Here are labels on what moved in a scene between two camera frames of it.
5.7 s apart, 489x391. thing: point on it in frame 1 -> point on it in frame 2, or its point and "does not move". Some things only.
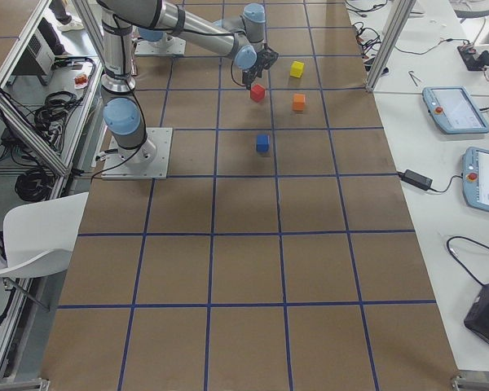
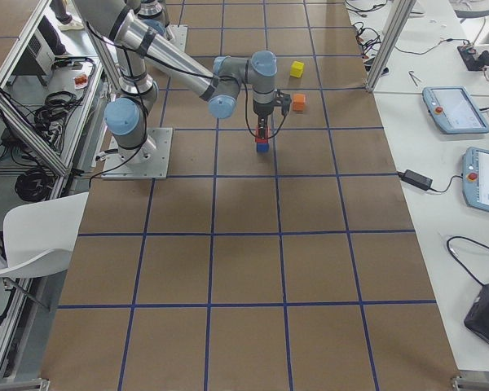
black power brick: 416,179 does not move
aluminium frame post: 399,12 does not move
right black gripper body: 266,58 -> 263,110
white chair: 38,236 does not move
